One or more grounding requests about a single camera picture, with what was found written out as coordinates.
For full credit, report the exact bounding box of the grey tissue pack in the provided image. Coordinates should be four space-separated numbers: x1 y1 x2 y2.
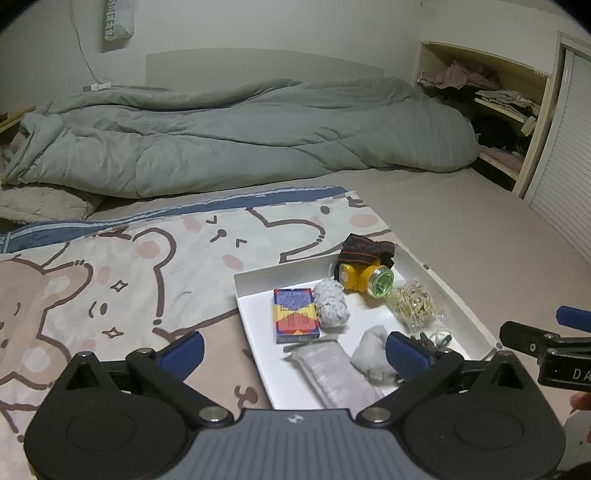
283 336 383 415

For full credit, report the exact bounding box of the colourful playing card box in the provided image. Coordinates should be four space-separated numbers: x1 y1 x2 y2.
273 288 321 344

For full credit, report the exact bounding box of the yellow headlamp with strap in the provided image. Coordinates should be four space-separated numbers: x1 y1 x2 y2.
334 233 397 299

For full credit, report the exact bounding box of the beige fleece pillow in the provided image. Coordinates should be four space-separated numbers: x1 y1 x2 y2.
1 185 104 224

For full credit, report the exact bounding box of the bag of rubber bands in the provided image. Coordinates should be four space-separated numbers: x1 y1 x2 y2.
386 279 445 332

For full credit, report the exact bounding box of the wooden shelf with clothes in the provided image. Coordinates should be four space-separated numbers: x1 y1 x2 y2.
415 40 554 198

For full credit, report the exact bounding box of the grey green duvet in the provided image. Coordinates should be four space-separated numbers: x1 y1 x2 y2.
2 77 480 199

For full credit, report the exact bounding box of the grey cloth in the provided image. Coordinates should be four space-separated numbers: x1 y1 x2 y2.
351 325 398 385

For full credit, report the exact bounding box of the white string ball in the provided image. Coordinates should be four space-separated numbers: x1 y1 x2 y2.
312 279 351 329

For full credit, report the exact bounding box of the yellow wooden bed frame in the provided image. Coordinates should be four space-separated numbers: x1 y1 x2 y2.
0 106 36 133

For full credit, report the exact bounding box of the white wall pouch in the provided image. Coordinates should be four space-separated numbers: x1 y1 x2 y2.
102 0 136 52

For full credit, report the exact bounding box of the white louvered closet door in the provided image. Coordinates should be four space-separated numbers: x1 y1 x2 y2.
525 34 590 260

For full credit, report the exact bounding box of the white charger cable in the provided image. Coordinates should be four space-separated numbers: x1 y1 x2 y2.
68 0 115 93

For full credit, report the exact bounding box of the white shallow cardboard tray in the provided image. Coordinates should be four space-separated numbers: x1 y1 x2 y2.
233 244 498 410

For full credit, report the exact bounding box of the cartoon bear blanket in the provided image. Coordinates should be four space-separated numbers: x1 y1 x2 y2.
1 192 392 479

